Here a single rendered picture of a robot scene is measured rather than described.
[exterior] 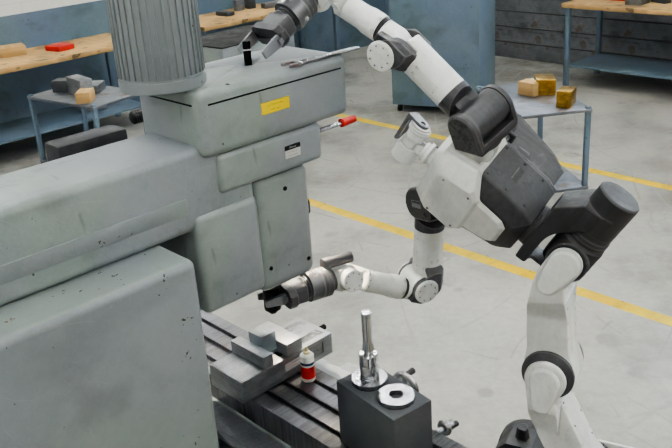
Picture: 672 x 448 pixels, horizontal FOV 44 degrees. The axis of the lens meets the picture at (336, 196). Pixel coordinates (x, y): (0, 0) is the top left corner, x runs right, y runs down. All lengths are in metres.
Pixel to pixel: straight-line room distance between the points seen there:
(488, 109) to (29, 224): 1.07
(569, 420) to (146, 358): 1.20
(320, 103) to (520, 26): 8.60
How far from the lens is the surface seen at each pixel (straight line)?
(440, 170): 2.14
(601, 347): 4.51
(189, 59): 1.91
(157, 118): 2.06
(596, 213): 2.15
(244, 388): 2.40
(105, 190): 1.83
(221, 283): 2.07
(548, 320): 2.32
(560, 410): 2.46
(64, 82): 6.93
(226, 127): 1.95
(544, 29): 10.46
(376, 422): 2.06
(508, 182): 2.16
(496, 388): 4.14
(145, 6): 1.86
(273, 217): 2.14
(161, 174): 1.90
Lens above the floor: 2.33
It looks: 21 degrees down
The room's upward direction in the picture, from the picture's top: 4 degrees counter-clockwise
